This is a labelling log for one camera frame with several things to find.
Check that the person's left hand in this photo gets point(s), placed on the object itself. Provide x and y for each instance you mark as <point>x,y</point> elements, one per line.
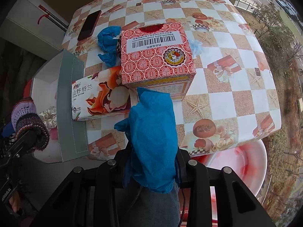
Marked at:
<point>15,201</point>

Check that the floral tissue box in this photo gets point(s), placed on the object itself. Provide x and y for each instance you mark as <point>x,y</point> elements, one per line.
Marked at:
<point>100,95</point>

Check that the dark red smartphone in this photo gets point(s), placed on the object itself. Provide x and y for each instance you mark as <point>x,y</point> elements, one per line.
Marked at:
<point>89,26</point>

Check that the blue shoe cover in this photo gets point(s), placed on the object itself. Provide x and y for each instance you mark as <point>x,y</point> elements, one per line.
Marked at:
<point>150,129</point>
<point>108,39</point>

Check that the large pink foam sponge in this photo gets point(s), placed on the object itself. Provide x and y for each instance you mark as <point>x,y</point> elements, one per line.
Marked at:
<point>53,134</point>

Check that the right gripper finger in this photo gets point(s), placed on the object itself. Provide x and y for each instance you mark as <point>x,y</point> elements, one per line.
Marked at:
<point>181,161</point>

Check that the red handled mop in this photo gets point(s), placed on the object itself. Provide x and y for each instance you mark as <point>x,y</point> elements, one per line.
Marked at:
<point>51,17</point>

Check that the white polka dot scrunchie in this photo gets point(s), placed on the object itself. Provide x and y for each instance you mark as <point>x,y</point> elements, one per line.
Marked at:
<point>49,118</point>

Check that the white cabinet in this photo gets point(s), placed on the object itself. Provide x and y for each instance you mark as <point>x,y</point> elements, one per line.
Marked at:
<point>26,27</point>

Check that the checkered tablecloth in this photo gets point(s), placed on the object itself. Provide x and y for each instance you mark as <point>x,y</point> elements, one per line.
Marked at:
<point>231,97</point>

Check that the grey white storage box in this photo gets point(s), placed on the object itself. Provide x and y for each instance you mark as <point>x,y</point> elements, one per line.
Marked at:
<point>51,87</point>

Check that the purple knitted pouch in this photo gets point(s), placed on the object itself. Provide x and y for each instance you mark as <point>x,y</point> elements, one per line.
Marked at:
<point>24,118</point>

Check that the red patterned cardboard box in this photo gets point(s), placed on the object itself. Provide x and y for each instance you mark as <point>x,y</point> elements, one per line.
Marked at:
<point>158,57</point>

